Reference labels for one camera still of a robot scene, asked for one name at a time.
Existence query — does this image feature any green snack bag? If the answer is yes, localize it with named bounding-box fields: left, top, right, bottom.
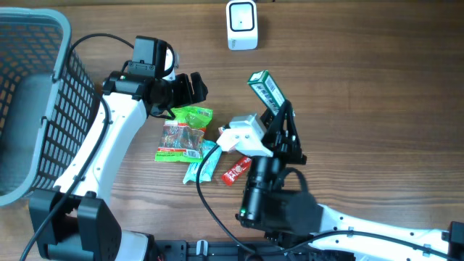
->
left=154, top=106, right=213, bottom=163

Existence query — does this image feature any black cable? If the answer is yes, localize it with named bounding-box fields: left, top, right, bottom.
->
left=195, top=144, right=450, bottom=257
left=20, top=33, right=135, bottom=261

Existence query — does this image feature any green white carton box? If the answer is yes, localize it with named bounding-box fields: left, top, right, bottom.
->
left=247, top=70, right=286, bottom=115

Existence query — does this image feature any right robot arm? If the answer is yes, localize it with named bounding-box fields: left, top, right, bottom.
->
left=229, top=101, right=463, bottom=260

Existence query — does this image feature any right black cable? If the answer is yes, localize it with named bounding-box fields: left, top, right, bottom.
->
left=195, top=144, right=450, bottom=257

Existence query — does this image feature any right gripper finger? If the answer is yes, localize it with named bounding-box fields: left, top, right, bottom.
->
left=266, top=99, right=298, bottom=138
left=260, top=109, right=275, bottom=133

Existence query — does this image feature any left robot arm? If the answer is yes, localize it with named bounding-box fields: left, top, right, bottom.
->
left=29, top=36, right=208, bottom=260

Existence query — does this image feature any left black cable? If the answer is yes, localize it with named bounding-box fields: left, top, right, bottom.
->
left=20, top=33, right=135, bottom=261

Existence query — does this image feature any mint green pack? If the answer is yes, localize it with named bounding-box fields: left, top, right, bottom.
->
left=183, top=140, right=222, bottom=184

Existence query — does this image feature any dark grey plastic basket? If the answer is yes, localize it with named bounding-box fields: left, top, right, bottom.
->
left=1, top=7, right=98, bottom=206

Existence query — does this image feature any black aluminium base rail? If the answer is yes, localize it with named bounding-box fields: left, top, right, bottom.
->
left=144, top=240, right=356, bottom=261

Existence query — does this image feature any white barcode scanner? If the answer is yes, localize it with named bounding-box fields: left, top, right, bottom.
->
left=225, top=0, right=258, bottom=51

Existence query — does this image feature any red Nescafe stick sachet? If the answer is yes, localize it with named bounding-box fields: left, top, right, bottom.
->
left=221, top=157, right=252, bottom=186

